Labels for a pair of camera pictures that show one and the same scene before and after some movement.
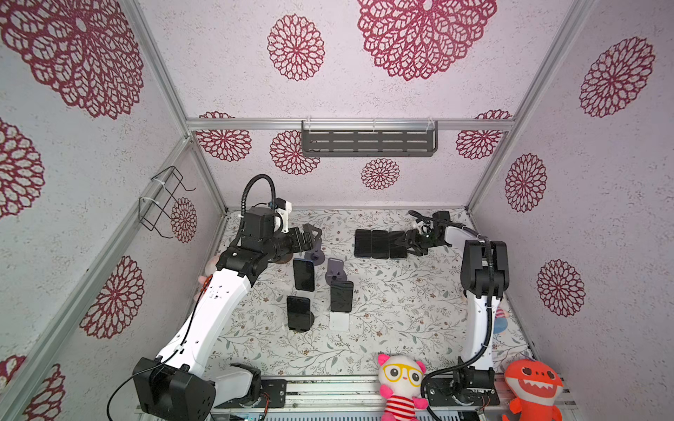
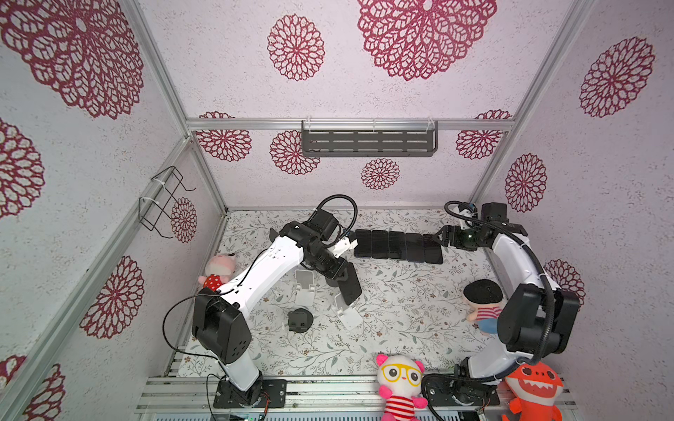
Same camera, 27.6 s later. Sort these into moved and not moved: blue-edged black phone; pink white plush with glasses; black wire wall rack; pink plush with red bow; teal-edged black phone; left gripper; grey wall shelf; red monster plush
Moved: left gripper; blue-edged black phone
Not moved: teal-edged black phone; red monster plush; pink plush with red bow; pink white plush with glasses; grey wall shelf; black wire wall rack
